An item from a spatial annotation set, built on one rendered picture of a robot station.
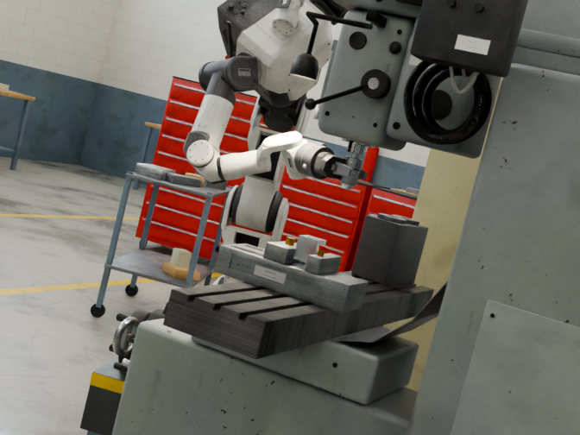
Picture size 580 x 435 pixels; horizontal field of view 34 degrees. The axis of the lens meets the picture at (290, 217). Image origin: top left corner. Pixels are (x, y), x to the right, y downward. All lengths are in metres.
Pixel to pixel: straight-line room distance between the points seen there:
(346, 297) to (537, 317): 0.44
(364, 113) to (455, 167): 1.84
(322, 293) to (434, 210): 1.96
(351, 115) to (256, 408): 0.76
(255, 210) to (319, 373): 0.94
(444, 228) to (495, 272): 2.06
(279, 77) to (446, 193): 1.51
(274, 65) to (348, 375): 0.98
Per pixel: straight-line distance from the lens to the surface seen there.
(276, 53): 2.83
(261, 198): 3.15
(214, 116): 2.74
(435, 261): 4.19
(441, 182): 4.19
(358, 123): 2.38
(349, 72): 2.40
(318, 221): 7.48
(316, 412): 2.38
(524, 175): 2.12
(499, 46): 2.02
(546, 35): 2.27
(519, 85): 2.15
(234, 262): 2.37
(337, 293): 2.27
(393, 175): 11.92
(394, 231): 2.91
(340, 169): 2.46
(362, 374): 2.31
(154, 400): 2.59
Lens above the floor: 1.31
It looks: 5 degrees down
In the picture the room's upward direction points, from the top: 14 degrees clockwise
